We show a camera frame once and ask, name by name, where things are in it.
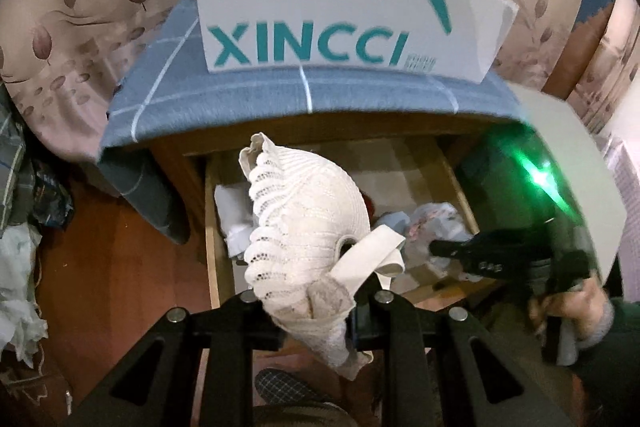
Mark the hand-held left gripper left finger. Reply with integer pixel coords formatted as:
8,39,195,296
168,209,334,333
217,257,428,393
60,289,288,427

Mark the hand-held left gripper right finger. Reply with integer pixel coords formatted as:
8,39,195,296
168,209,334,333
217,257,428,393
350,289,576,427

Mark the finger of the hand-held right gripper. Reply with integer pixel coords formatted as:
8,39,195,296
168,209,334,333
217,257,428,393
429,229,552,281

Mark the white floral underwear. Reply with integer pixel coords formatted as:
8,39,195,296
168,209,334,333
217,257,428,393
385,202,475,279

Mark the wooden drawer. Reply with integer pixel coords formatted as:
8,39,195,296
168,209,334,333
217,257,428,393
202,134,485,309

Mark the cream lace bra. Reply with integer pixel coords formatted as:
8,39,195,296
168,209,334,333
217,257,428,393
237,132,407,380

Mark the person's right forearm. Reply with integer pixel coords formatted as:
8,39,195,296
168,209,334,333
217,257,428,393
570,297,640,427

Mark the person's right hand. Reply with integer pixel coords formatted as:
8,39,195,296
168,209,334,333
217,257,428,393
527,279,608,350

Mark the checked slipper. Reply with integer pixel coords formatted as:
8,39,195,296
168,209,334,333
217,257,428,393
255,368,327,408

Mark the white board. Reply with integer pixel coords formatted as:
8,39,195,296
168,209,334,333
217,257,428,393
507,82,628,286

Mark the person's leg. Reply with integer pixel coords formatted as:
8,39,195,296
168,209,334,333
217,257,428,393
252,399,363,427

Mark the white folded cloth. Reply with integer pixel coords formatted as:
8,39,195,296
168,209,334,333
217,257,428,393
215,184,262,262

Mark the wooden nightstand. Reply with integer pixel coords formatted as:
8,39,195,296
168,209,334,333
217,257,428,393
149,111,503,228

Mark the blue checked cloth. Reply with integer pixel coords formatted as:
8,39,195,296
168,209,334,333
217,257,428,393
97,0,526,246

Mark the plaid cloth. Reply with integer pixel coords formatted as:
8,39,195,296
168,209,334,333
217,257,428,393
0,87,37,233

